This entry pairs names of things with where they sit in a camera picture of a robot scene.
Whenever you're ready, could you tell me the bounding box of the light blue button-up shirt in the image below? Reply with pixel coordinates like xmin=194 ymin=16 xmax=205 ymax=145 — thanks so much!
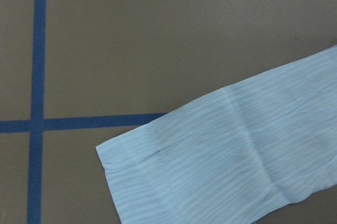
xmin=96 ymin=47 xmax=336 ymax=223

